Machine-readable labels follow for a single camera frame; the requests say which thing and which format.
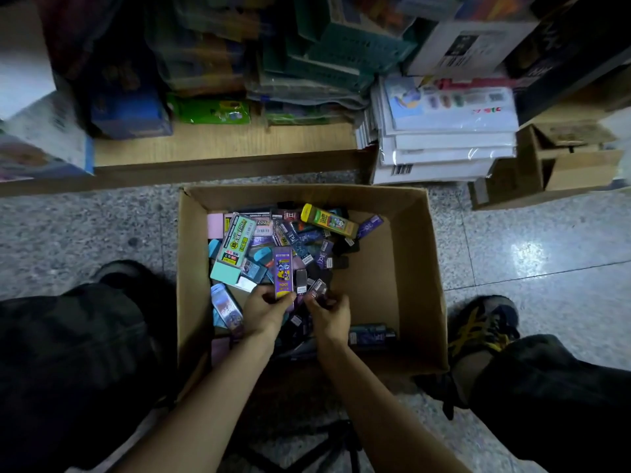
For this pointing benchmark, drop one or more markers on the person's left hand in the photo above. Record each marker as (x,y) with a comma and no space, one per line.
(264,315)

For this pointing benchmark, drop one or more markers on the person's right hand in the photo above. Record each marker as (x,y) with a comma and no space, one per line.
(330,320)

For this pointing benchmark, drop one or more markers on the pile of pencil lead cases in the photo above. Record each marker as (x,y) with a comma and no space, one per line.
(246,251)

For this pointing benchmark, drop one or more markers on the brown cardboard box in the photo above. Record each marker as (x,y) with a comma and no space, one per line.
(414,271)

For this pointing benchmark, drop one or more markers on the wooden shelf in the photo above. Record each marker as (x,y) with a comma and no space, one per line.
(227,148)

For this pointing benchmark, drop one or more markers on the person's right forearm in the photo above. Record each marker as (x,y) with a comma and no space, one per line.
(384,418)

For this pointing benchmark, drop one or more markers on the person's left forearm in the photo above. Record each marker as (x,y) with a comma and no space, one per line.
(197,409)

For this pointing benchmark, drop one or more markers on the person's left shoe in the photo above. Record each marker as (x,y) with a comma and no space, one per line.
(123,274)

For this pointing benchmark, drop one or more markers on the person's shoe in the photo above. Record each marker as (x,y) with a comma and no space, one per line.
(123,274)
(483,330)

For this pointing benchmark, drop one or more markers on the person's right shoe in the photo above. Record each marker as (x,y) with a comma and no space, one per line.
(483,330)

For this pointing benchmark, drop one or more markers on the black folding stool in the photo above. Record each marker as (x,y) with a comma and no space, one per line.
(315,448)

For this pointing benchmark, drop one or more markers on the stack of white packets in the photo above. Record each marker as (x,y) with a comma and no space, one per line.
(444,133)

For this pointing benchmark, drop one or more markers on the heap of green teal packs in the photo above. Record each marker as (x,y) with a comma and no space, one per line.
(296,64)

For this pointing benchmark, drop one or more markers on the small open brown carton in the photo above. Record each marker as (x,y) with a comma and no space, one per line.
(552,172)

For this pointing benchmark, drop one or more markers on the white printed carton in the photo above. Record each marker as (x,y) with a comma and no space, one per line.
(473,49)

